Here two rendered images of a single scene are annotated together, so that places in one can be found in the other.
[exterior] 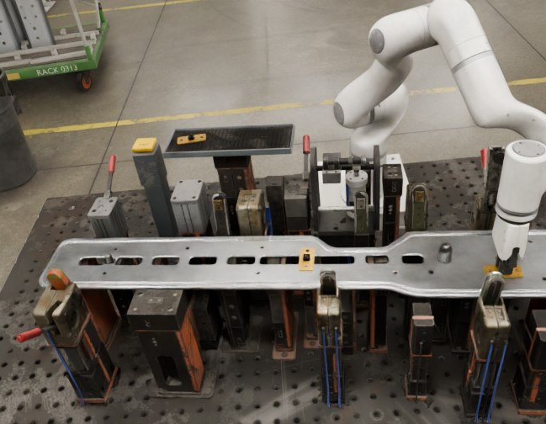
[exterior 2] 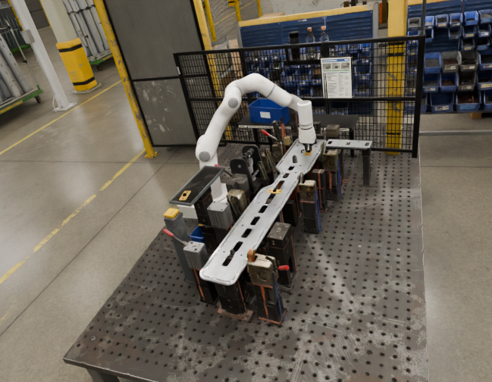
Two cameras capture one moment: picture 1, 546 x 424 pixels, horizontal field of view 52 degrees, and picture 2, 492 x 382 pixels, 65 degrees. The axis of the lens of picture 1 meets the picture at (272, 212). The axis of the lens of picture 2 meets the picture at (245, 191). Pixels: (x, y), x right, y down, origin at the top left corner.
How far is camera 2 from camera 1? 1.79 m
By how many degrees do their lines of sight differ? 55
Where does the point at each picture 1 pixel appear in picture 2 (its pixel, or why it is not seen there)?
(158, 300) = (279, 229)
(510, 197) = (308, 118)
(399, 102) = not seen: hidden behind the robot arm
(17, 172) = not seen: outside the picture
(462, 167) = not seen: hidden behind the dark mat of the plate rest
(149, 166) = (180, 220)
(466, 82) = (277, 94)
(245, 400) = (306, 257)
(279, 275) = (280, 198)
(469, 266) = (302, 158)
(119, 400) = (286, 305)
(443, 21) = (258, 80)
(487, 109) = (288, 98)
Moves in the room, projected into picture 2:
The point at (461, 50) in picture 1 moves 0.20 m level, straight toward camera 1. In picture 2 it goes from (270, 86) to (299, 87)
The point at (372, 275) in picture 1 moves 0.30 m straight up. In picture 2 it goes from (294, 177) to (288, 131)
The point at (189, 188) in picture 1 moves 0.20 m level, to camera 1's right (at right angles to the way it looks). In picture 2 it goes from (217, 205) to (229, 183)
